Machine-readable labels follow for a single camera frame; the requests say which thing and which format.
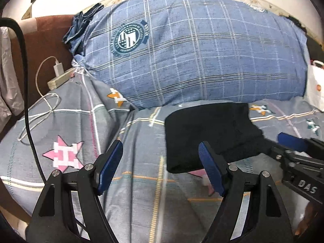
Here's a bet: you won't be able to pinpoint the dark blue cloth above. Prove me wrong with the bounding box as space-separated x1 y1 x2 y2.
62 3 105 54

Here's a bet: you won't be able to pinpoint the grey printed bed sheet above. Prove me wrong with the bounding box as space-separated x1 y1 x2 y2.
0 73 324 243

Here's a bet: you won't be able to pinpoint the grey hanging cloth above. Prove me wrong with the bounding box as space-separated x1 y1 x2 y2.
0 27 25 133

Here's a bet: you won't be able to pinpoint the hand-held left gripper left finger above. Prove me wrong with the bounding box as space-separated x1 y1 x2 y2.
25 140 124 243

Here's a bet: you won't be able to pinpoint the black cable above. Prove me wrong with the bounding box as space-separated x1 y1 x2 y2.
0 17 87 234

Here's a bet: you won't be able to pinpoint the person's right hand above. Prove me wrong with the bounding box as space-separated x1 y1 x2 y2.
295 202 320 237

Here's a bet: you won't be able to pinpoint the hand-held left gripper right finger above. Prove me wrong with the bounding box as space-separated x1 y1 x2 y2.
198 141 295 243

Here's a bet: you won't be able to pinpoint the brown headboard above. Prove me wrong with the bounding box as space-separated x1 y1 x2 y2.
10 15 77 102

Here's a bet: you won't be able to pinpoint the white charger plug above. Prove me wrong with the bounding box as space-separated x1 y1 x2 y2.
52 61 64 77

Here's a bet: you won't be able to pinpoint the white bag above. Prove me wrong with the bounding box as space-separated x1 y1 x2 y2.
303 59 324 113

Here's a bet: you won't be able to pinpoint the white charging cable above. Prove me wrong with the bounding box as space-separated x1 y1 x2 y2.
19 56 62 145

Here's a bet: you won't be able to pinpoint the black pants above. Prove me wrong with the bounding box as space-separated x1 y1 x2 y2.
164 102 280 175

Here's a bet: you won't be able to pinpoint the blue plaid pillow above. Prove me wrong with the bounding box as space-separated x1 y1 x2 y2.
72 0 309 111

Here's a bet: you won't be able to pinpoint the beige power strip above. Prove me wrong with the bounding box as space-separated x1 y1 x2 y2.
47 67 77 90

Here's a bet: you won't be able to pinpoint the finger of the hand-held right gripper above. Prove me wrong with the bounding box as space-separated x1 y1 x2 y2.
261 142 295 163
277 132 324 155

